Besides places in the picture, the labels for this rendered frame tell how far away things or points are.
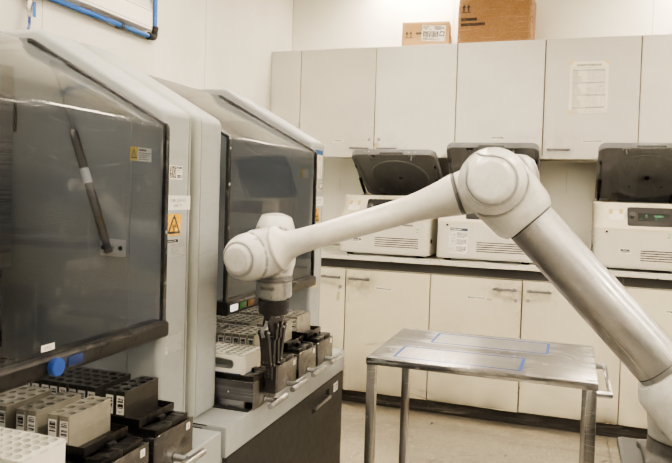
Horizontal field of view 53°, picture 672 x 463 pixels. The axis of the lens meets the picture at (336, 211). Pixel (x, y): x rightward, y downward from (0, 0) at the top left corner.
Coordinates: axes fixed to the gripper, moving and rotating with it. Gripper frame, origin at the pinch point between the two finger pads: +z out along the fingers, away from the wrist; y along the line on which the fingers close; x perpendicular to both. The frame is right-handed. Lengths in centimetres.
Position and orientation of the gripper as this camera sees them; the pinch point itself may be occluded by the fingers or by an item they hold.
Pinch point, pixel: (271, 378)
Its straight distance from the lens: 173.8
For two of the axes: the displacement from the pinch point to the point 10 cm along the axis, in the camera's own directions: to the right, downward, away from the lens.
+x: 9.4, 0.4, -3.3
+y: -3.3, 0.2, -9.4
